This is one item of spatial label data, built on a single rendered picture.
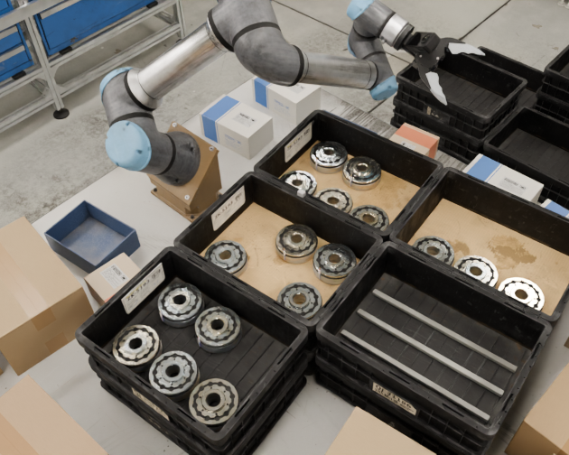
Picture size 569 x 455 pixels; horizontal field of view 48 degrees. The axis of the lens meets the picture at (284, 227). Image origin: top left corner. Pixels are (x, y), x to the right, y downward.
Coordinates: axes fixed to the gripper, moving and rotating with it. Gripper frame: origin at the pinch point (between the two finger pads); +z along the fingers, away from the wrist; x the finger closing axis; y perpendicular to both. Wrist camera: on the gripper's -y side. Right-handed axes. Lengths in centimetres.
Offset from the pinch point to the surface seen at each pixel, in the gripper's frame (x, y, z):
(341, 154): 32.7, 12.6, -15.0
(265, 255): 64, -9, -13
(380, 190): 34.2, 8.9, -0.4
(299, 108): 28, 40, -38
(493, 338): 46, -18, 40
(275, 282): 67, -15, -6
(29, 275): 100, -24, -53
